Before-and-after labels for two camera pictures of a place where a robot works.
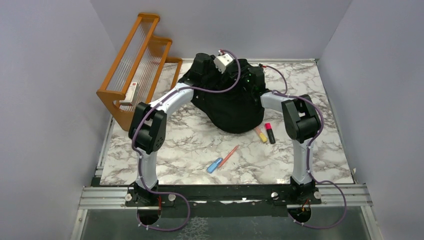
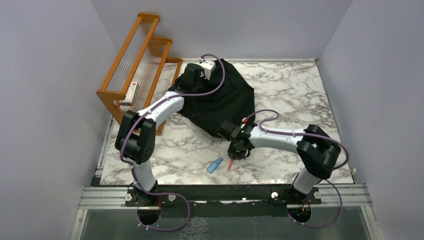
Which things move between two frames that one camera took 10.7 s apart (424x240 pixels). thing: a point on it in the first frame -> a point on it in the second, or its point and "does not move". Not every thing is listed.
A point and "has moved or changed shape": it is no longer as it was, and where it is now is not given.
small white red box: x=131 y=94 does not move
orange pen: x=228 y=156 -> x=230 y=164
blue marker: x=215 y=165 does not move
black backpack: x=231 y=100 has moved or changed shape
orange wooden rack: x=142 y=72 does not move
